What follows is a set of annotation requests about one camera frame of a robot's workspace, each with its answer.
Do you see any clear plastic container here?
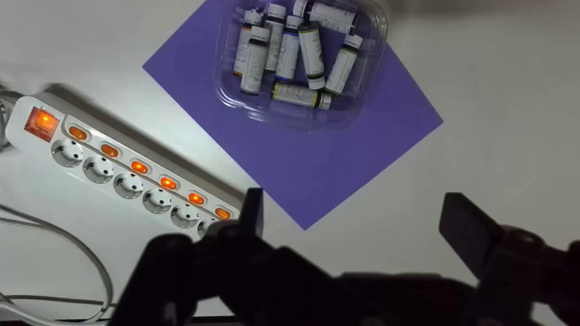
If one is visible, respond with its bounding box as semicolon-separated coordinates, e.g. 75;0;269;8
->
213;0;391;132

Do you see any thin white cable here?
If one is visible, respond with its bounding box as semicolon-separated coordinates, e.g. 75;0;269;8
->
0;202;115;324

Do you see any purple paper sheet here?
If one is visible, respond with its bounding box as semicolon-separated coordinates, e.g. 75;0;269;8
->
141;0;443;231

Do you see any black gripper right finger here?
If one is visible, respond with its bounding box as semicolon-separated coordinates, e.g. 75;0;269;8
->
436;190;580;326

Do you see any white six-socket power strip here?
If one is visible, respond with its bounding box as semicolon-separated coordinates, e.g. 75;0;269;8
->
3;88;249;240

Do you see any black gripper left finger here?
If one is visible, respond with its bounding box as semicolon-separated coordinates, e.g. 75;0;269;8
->
106;186;342;326

